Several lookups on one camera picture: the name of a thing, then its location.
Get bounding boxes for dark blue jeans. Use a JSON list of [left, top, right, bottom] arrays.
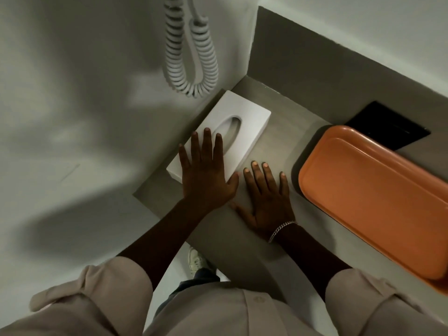
[[155, 269, 221, 317]]

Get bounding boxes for person's left hand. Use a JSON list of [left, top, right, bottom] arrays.
[[178, 127, 240, 207]]

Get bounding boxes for person's left forearm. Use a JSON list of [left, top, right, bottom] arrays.
[[116, 199, 228, 292]]

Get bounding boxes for white sneaker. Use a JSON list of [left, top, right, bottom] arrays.
[[188, 246, 216, 277]]

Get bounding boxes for orange plastic tray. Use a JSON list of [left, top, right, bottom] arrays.
[[298, 125, 448, 296]]

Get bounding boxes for beige shirt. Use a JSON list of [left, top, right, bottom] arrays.
[[0, 255, 448, 336]]

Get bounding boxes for white tissue box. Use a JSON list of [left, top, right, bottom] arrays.
[[167, 90, 272, 184]]

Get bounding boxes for person's right forearm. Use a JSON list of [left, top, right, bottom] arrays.
[[271, 224, 353, 302]]

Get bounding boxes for person's right hand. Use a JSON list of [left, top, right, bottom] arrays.
[[229, 161, 298, 242]]

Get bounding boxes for black flat panel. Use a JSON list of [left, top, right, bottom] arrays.
[[345, 101, 432, 152]]

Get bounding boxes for white coiled cord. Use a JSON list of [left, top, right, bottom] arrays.
[[162, 0, 220, 98]]

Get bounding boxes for silver chain bracelet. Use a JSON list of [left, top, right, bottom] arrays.
[[268, 220, 298, 244]]

